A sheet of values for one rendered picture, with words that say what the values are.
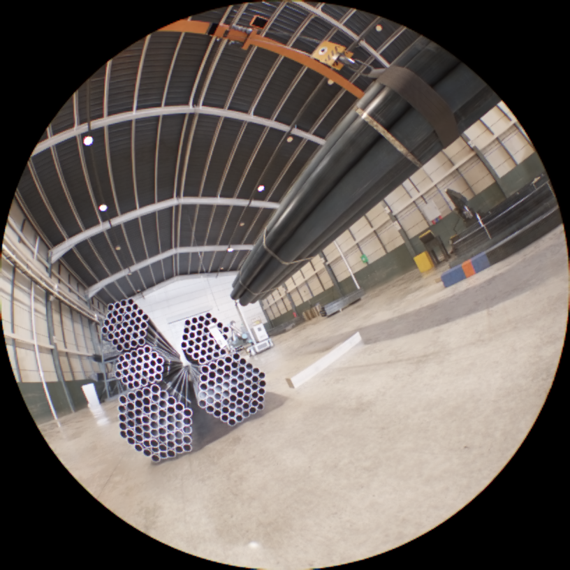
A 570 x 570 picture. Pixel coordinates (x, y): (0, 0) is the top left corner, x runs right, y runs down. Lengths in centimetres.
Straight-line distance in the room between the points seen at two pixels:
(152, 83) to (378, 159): 897
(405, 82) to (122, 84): 891
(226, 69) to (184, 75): 170
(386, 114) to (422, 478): 135
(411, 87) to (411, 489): 142
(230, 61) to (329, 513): 1032
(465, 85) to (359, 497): 156
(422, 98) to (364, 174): 54
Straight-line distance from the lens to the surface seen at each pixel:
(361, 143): 112
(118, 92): 938
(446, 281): 285
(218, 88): 1005
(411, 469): 69
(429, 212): 1057
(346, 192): 120
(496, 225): 388
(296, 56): 644
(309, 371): 181
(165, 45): 923
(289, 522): 71
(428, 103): 111
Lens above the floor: 55
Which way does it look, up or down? 10 degrees up
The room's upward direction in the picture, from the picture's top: 25 degrees counter-clockwise
